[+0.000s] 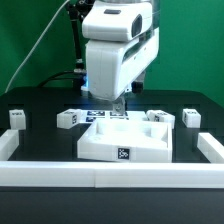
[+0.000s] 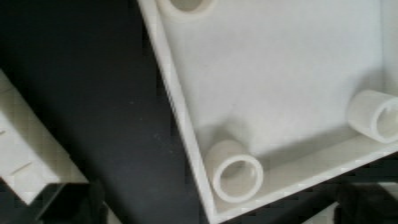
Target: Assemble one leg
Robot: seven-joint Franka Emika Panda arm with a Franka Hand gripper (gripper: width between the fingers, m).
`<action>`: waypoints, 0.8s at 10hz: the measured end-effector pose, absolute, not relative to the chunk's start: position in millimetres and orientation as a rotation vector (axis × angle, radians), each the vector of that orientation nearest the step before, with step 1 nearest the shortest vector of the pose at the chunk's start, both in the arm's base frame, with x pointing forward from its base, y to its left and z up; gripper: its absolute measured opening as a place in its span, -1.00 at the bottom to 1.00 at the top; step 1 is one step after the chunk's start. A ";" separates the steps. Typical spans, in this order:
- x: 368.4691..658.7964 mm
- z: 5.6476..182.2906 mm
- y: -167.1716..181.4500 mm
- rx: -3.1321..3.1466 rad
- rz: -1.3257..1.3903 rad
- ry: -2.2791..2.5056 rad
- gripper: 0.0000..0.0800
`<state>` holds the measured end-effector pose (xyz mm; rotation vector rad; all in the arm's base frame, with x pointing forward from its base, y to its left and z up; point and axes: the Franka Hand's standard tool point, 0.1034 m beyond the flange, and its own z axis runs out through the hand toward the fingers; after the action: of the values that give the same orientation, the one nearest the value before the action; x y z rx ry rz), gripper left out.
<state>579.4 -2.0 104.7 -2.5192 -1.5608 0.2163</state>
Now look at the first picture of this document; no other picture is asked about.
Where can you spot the white square tabletop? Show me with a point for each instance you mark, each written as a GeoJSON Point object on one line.
{"type": "Point", "coordinates": [126, 141]}

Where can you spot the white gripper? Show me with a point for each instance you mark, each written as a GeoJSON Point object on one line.
{"type": "Point", "coordinates": [113, 66]}

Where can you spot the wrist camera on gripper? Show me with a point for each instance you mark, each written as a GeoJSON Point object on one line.
{"type": "Point", "coordinates": [117, 21]}

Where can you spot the white U-shaped obstacle fence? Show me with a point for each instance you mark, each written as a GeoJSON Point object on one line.
{"type": "Point", "coordinates": [103, 175]}

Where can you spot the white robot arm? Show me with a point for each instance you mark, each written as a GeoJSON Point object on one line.
{"type": "Point", "coordinates": [137, 85]}

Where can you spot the white sheet with AprilTags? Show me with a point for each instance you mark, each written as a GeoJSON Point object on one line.
{"type": "Point", "coordinates": [88, 116]}

